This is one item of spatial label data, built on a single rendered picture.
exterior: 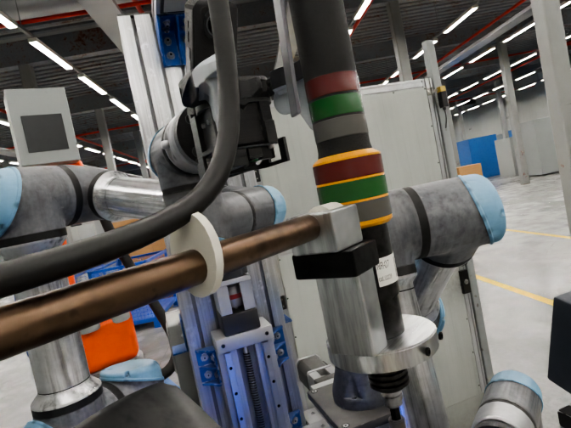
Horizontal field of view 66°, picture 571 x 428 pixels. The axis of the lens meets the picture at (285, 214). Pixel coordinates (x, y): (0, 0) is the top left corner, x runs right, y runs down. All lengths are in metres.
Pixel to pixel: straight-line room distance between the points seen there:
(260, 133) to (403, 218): 0.33
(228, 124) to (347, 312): 0.13
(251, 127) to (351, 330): 0.22
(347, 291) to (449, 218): 0.45
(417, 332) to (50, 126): 4.01
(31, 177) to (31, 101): 3.39
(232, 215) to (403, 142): 1.94
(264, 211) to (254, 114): 0.27
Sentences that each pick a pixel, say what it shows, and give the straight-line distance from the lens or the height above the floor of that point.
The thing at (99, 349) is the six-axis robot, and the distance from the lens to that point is 4.15.
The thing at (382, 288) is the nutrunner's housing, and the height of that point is 1.48.
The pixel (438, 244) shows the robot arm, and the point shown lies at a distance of 0.70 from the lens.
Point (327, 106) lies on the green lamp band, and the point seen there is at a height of 1.60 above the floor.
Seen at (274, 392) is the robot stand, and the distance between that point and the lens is 1.12.
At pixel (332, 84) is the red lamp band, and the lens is 0.27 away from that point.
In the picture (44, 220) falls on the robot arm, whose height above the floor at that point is 1.58.
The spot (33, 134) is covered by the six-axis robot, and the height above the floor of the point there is 2.39.
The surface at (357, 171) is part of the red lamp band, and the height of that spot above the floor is 1.56.
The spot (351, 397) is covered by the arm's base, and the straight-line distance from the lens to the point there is 1.10.
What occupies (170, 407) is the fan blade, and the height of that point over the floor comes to 1.41.
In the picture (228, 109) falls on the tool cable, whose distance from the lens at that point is 0.20.
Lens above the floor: 1.55
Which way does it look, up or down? 3 degrees down
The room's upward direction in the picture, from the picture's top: 11 degrees counter-clockwise
